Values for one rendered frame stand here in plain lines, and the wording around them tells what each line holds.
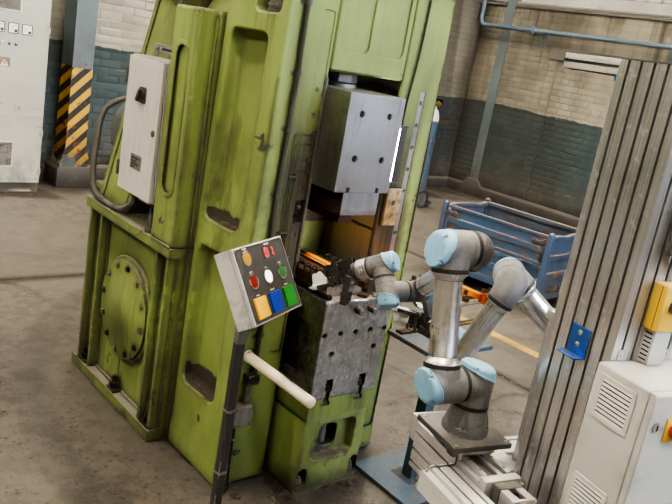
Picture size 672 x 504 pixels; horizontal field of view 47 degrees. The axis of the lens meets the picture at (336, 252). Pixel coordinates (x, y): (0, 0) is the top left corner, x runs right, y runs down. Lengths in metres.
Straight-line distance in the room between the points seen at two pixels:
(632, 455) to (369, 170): 1.58
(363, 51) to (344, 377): 1.38
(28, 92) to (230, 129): 4.91
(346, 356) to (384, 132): 0.97
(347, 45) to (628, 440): 1.84
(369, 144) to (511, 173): 9.01
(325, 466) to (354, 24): 1.92
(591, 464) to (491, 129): 10.32
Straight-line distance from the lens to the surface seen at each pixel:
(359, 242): 3.56
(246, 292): 2.65
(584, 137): 11.45
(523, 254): 6.90
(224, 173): 3.34
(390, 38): 3.32
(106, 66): 9.01
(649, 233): 2.18
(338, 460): 3.64
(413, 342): 3.43
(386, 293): 2.62
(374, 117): 3.12
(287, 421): 3.49
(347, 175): 3.09
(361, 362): 3.43
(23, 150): 8.15
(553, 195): 11.67
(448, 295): 2.34
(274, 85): 2.99
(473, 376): 2.44
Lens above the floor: 1.93
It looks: 15 degrees down
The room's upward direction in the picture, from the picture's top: 10 degrees clockwise
